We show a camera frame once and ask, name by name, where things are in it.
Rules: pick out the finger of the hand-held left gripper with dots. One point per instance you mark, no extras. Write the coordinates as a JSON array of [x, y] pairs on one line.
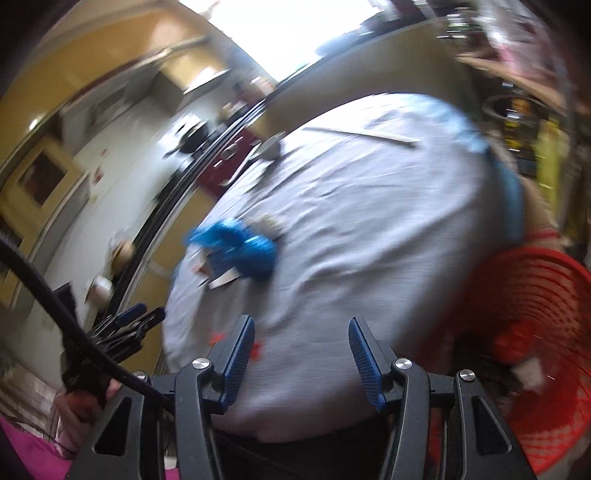
[[129, 314], [138, 332]]

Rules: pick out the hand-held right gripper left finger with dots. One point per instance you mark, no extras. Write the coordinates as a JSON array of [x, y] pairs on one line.
[[240, 355]]

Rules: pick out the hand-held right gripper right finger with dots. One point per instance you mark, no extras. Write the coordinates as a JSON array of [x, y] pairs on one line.
[[364, 360]]

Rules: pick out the blue plastic wrapper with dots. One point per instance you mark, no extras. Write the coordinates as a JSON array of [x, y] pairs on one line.
[[249, 249]]

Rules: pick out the white paper ball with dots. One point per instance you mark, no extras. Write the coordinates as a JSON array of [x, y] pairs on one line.
[[271, 225]]

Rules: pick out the red plastic basket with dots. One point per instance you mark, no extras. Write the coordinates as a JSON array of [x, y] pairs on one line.
[[545, 286]]

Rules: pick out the person's left hand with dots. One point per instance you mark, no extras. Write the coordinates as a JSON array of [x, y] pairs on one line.
[[81, 415]]

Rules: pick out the yellow lower cabinets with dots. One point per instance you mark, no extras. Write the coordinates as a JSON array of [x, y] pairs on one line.
[[147, 286]]

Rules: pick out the white ceramic pot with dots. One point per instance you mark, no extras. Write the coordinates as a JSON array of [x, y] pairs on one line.
[[99, 288]]

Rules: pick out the brown clay pot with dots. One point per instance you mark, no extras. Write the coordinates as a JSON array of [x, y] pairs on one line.
[[122, 254]]

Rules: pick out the person's pink clothing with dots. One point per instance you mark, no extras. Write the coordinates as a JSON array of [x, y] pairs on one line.
[[32, 454]]

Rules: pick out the grey tablecloth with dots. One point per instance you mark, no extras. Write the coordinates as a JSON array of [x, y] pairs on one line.
[[369, 240]]

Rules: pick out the black kitchen counter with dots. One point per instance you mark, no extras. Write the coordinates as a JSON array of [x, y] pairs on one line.
[[175, 184]]

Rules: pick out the yellow glass door cabinet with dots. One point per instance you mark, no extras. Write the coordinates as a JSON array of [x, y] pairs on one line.
[[41, 175]]

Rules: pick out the dark red built-in cabinet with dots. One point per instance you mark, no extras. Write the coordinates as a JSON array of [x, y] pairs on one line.
[[231, 159]]

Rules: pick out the black wok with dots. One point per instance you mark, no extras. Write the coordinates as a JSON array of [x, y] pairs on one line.
[[191, 136]]

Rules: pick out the white bowl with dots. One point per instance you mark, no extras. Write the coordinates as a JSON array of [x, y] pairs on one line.
[[270, 147]]

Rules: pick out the white range hood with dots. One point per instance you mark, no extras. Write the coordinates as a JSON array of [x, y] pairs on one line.
[[115, 104]]

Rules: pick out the long wooden stick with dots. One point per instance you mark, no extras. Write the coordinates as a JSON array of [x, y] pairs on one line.
[[364, 134]]

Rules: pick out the window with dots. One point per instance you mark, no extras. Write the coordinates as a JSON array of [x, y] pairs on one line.
[[286, 32]]

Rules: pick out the cluttered shelf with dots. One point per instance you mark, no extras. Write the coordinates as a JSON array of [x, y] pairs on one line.
[[517, 55]]

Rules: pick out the yellow wall cabinet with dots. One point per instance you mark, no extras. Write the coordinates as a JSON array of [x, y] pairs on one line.
[[184, 81]]

